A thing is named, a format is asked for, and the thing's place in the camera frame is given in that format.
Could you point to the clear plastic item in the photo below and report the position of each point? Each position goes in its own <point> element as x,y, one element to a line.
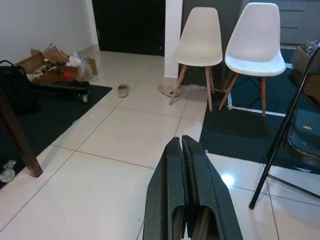
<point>7,172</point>

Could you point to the black wheeled dolly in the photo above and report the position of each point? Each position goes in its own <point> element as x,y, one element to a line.
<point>67,87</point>

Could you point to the large open cardboard box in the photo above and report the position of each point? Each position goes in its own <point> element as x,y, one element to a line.
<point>32,65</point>

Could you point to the black floor mat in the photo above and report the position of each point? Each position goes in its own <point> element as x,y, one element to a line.
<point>62,110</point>

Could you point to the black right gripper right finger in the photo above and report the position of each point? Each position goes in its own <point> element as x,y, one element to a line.
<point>207,190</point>

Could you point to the black backpack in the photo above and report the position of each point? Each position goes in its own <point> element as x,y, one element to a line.
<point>15,87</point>

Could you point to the grey cabinet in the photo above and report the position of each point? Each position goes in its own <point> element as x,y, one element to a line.
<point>300,22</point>

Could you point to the black metal folding chair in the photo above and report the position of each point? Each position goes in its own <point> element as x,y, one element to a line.
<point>297,140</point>

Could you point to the dark floor mat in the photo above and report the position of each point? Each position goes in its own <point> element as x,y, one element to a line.
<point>232,130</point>

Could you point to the white shell chair wooden legs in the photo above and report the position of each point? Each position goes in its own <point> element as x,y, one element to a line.
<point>257,50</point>

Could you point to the cardboard box with raised flaps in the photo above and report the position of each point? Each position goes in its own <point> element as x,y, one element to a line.
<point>56,53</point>

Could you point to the small cardboard box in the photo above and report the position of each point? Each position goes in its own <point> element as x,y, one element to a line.
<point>92,65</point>

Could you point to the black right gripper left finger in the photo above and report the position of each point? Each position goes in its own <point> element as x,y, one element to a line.
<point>162,190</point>

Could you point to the clear plastic bag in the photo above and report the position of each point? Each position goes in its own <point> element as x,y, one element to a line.
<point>80,66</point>

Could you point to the white tape strip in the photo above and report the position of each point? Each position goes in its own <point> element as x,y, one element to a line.
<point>250,109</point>

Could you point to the black door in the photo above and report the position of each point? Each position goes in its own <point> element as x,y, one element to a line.
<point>130,25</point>

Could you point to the beige slipper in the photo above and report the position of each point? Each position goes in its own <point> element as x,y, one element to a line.
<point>166,89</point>
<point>123,90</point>

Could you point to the cream shell chair wooden legs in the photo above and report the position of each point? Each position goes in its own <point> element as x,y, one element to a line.
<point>200,45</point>

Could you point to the dark brown wooden table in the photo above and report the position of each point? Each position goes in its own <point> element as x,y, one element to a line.
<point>20,135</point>

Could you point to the cardboard box with clutter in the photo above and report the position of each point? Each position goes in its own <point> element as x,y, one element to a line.
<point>303,62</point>

